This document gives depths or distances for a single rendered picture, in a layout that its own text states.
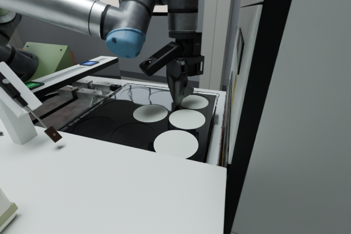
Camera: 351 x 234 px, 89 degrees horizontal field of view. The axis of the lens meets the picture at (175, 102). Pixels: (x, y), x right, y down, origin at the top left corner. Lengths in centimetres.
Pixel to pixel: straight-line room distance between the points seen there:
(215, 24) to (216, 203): 229
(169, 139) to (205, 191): 20
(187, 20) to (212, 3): 199
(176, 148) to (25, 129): 27
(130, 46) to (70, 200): 28
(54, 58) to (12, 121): 62
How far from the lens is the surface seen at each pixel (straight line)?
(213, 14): 243
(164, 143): 41
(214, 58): 249
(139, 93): 65
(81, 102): 70
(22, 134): 40
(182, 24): 46
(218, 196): 25
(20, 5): 49
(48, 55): 101
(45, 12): 47
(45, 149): 37
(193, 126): 47
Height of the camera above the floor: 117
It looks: 28 degrees down
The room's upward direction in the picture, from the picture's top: straight up
